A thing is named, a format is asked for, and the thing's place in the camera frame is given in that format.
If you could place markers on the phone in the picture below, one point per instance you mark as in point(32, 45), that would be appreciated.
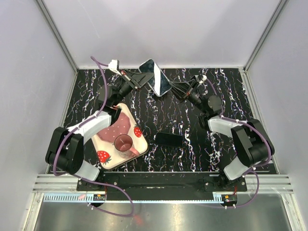
point(159, 83)

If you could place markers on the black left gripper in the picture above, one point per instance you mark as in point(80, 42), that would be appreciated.
point(138, 80)

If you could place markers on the white strawberry tray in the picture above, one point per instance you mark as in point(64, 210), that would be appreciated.
point(107, 154)

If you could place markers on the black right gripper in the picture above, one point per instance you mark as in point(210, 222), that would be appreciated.
point(180, 89)

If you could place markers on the pink dotted plate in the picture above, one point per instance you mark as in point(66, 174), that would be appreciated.
point(120, 127)

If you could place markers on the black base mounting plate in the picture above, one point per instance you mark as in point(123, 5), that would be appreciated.
point(208, 181)

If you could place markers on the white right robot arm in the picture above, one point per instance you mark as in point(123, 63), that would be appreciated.
point(252, 144)

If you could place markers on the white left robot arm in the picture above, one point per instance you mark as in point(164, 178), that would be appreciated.
point(66, 149)

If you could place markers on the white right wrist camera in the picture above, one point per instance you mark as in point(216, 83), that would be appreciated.
point(200, 79)

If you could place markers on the black smartphone on table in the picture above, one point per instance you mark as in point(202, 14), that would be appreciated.
point(168, 139)

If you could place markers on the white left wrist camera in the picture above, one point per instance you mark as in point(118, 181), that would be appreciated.
point(114, 66)

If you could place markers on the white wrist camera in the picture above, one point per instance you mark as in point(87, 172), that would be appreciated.
point(114, 66)
point(200, 79)

